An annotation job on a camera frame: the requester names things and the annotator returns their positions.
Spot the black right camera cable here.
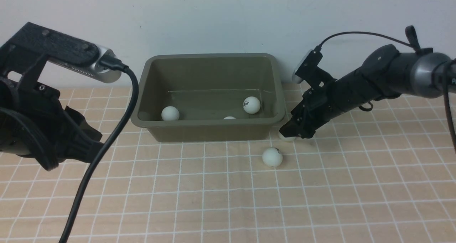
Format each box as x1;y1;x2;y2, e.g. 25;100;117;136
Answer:
313;25;456;154

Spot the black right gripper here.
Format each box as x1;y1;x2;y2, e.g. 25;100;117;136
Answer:
279;72;374;139

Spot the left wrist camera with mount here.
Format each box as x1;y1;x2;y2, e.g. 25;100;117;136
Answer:
1;22;126;91

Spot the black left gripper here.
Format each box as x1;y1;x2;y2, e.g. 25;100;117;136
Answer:
0;76;104;170

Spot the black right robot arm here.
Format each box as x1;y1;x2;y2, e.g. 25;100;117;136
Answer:
279;44;455;139

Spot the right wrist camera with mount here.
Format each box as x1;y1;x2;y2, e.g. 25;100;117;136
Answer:
291;45;336;90

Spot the black left camera cable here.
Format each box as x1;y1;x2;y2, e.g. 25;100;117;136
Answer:
59;56;140;243

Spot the beige checkered tablecloth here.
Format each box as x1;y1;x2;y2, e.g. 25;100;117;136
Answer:
0;78;456;243

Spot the black camera cable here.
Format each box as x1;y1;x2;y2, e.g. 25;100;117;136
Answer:
59;56;140;243
313;25;456;154

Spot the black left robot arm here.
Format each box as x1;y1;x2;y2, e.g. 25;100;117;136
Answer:
0;77;104;171

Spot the white ping-pong ball printed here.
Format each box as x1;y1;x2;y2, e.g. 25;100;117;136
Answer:
279;134;296;142
161;106;180;121

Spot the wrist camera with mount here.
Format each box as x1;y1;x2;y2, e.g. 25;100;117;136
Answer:
1;22;126;91
291;45;336;90

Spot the olive green plastic bin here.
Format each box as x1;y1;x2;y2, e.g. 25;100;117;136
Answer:
131;53;286;143

